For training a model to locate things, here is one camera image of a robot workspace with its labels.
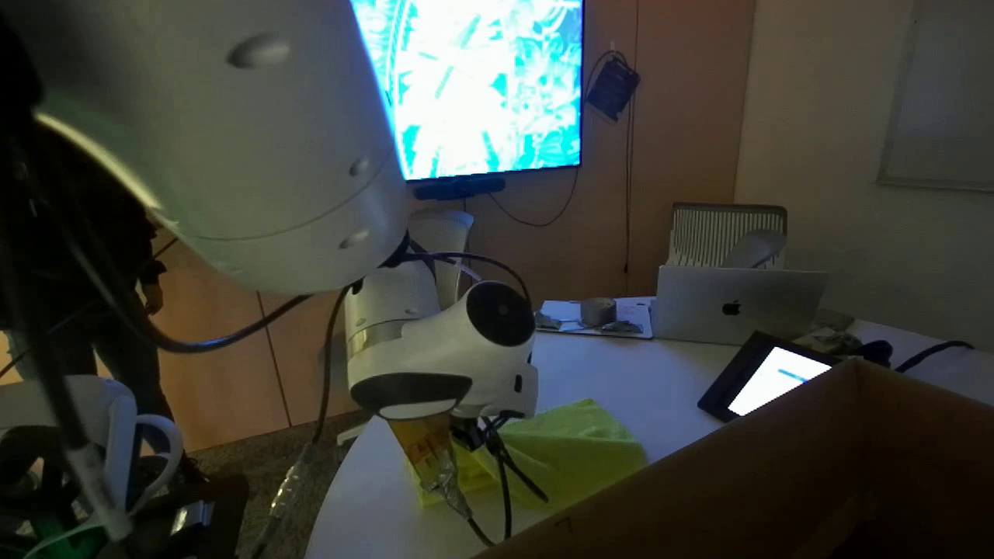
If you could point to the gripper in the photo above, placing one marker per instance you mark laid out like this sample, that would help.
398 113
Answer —
419 446

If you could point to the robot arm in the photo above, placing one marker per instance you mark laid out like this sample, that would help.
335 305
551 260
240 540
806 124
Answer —
233 155

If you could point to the green towel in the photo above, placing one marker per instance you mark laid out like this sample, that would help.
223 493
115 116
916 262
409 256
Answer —
575 454

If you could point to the cardboard box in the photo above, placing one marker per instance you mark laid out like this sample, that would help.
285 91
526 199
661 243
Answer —
846 481

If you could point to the roll of grey tape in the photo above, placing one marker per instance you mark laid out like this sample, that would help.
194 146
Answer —
598 311

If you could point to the white paper sheet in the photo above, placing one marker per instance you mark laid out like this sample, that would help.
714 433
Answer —
633 314

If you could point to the hand controller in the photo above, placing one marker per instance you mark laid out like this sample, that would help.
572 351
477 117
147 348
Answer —
124 435

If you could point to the person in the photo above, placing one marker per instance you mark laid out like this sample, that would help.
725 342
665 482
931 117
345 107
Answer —
116 341

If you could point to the silver laptop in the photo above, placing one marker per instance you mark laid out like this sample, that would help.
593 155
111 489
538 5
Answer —
738 304

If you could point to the black tablet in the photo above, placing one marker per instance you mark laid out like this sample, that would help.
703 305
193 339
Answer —
769 380

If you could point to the office chair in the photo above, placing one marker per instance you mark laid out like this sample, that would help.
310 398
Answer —
714 233

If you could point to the black power adapter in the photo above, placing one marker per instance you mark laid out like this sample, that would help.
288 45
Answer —
613 87

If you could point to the whiteboard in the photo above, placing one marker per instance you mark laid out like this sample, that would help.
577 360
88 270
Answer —
943 93

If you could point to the black bar camera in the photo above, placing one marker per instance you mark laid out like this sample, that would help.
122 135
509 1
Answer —
458 188

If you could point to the wall screen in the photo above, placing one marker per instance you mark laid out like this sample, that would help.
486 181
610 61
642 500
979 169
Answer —
489 85

